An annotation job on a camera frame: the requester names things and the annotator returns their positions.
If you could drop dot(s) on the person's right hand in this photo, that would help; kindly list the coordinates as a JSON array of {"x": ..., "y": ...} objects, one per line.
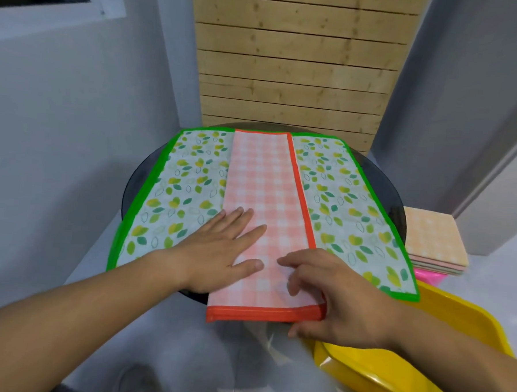
[{"x": 352, "y": 306}]

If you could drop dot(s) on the person's left hand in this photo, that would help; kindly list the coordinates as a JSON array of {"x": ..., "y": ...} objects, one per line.
[{"x": 207, "y": 260}]

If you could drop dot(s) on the person's left middle finger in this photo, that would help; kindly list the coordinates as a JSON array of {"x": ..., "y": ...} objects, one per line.
[{"x": 239, "y": 225}]

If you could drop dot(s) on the person's right middle finger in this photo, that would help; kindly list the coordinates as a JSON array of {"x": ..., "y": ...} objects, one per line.
[{"x": 299, "y": 282}]

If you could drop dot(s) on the person's left little finger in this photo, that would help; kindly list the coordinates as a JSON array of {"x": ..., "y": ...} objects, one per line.
[{"x": 213, "y": 224}]

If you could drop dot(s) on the person's left thumb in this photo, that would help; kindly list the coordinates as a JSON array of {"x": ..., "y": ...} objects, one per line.
[{"x": 248, "y": 269}]

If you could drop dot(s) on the person's right thumb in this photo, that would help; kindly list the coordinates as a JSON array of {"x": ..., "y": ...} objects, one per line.
[{"x": 307, "y": 328}]

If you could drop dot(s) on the orange checked cloth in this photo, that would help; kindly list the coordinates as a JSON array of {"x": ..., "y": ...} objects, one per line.
[{"x": 263, "y": 181}]

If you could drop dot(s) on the person's right forearm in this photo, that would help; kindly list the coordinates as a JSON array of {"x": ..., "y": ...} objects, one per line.
[{"x": 457, "y": 368}]

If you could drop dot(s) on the person's left forearm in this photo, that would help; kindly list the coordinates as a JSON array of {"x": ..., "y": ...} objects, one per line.
[{"x": 70, "y": 313}]

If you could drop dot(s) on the green-bordered leaf print cloth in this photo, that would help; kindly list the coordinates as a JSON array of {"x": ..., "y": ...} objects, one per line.
[{"x": 340, "y": 193}]

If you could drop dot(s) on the yellow plastic basin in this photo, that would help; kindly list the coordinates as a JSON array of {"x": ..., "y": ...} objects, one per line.
[{"x": 404, "y": 383}]

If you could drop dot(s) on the pink plastic stool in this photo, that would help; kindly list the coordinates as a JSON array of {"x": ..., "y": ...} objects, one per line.
[{"x": 429, "y": 278}]

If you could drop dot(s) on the stack of folded pastel cloths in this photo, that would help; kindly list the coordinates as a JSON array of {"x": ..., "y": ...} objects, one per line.
[{"x": 435, "y": 237}]

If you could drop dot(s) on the wooden slat panel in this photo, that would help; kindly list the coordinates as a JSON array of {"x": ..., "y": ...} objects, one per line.
[{"x": 300, "y": 61}]

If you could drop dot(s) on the white window frame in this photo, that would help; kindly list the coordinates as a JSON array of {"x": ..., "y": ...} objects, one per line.
[{"x": 47, "y": 14}]

